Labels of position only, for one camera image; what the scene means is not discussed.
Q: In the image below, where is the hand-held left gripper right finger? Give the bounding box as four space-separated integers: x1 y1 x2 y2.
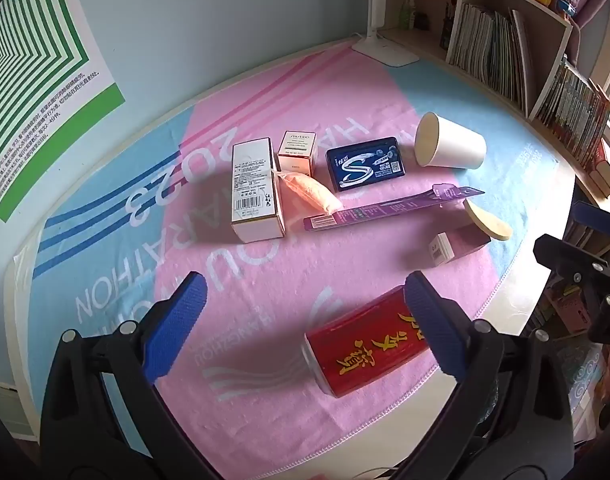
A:
404 271 576 461

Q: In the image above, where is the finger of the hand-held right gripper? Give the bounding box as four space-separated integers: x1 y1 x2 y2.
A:
533 233 610 347
572 202 610 237

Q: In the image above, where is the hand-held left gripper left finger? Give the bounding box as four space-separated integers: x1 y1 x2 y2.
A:
39 271 208 461

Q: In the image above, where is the red drink can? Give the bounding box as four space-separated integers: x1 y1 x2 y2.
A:
303 283 438 399

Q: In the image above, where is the orange plastic packet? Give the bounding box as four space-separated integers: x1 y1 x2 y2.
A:
273 169 344 219

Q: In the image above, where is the stack of lying books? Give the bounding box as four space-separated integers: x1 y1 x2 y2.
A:
575 135 610 202

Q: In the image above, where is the pink storage basket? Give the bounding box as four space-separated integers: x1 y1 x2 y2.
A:
544 284 592 337

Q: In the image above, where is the small white cardboard box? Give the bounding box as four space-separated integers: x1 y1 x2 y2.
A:
429 223 492 267

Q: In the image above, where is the beige oval pad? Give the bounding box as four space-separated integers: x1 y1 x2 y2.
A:
463 199 514 242

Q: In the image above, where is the row of colourful books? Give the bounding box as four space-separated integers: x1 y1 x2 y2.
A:
534 54 610 167

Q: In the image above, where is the patterned blue rug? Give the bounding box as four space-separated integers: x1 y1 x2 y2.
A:
559 339 610 412

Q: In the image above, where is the purple toothbrush package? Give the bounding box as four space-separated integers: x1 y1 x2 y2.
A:
303 183 487 233

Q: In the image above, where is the white paper cup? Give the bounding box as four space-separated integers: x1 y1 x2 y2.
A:
414 112 488 170

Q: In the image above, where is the tall white carton box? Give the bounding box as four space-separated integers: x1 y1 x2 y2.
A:
230 137 287 245

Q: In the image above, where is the dark blue gum box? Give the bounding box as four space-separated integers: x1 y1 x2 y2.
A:
325 135 406 194

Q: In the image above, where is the row of thin magazines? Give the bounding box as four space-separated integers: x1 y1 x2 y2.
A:
449 2 534 106

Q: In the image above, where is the small white cosmetic box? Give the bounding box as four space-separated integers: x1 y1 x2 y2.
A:
277 130 320 179

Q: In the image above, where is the white desk lamp base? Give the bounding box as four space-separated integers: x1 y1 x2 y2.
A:
352 0 421 67

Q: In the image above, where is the green striped wall poster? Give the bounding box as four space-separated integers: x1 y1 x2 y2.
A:
0 0 126 224

